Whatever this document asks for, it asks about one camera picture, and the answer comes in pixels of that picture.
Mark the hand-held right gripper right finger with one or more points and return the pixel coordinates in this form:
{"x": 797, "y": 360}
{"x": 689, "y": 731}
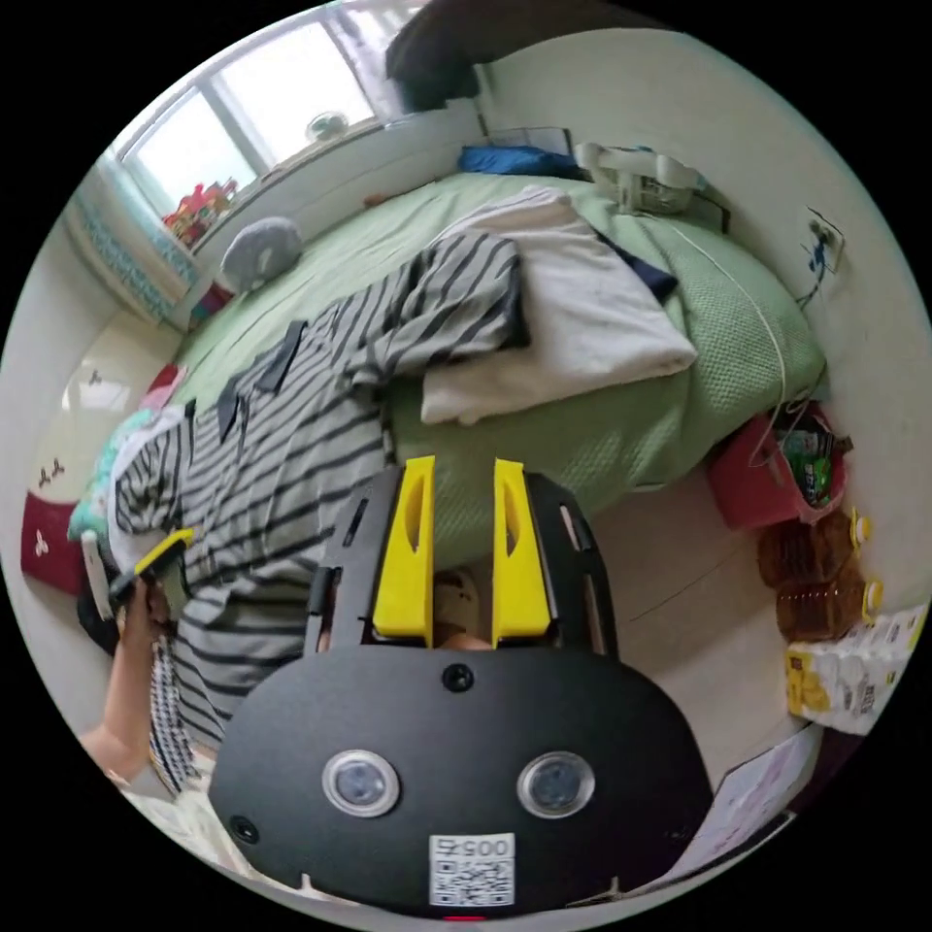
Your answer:
{"x": 520, "y": 575}

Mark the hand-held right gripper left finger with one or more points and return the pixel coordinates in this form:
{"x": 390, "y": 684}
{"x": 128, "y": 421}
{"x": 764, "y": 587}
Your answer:
{"x": 404, "y": 568}

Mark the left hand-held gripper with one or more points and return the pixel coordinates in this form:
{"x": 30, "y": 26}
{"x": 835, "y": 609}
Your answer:
{"x": 98, "y": 630}

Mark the striped polo shirt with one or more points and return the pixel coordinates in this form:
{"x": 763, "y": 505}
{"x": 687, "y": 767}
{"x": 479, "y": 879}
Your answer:
{"x": 291, "y": 466}

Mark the person's left forearm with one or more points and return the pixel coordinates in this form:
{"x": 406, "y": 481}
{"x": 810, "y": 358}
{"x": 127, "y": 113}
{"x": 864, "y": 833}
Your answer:
{"x": 120, "y": 706}

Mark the person's left hand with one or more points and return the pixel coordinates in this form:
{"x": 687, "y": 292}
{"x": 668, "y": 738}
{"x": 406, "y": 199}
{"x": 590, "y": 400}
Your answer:
{"x": 142, "y": 619}

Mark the teal patterned cloth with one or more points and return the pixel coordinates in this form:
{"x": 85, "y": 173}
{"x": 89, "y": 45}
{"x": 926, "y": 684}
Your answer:
{"x": 109, "y": 466}

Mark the dark red cushion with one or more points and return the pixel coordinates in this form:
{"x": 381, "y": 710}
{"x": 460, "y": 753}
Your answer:
{"x": 47, "y": 542}

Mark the person's body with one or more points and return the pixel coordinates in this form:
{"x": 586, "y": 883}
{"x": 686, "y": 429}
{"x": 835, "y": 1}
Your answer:
{"x": 171, "y": 728}

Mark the bed with green quilt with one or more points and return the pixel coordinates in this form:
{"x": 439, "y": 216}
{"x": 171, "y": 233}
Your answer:
{"x": 641, "y": 408}

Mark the red bag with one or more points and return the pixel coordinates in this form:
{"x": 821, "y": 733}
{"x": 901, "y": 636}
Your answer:
{"x": 764, "y": 480}

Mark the pile of clothes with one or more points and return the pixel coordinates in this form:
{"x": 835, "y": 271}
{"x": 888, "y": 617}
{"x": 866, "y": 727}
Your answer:
{"x": 582, "y": 313}

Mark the amber oil bottle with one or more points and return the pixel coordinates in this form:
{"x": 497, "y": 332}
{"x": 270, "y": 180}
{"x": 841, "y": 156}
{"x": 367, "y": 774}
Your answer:
{"x": 823, "y": 608}
{"x": 808, "y": 550}

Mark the teal patterned curtain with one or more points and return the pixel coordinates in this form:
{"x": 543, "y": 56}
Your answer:
{"x": 131, "y": 251}

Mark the grey round pillow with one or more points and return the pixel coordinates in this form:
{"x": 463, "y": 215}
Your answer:
{"x": 261, "y": 252}

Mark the colourful toys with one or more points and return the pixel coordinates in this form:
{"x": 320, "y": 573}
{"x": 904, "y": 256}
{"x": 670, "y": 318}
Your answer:
{"x": 198, "y": 210}

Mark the yellow white tissue pack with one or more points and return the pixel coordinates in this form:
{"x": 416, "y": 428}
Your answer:
{"x": 852, "y": 677}

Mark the white plastic basket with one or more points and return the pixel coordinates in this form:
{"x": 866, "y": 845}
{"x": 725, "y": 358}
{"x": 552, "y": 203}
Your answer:
{"x": 641, "y": 178}

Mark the blue rolled blanket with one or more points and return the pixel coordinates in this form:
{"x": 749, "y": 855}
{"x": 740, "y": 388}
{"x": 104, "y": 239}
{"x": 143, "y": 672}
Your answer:
{"x": 510, "y": 160}

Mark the window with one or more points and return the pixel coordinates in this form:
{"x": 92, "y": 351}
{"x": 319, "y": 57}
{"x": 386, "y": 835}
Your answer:
{"x": 240, "y": 124}

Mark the wall socket with plugs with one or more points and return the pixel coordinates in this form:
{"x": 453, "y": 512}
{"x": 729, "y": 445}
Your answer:
{"x": 826, "y": 240}

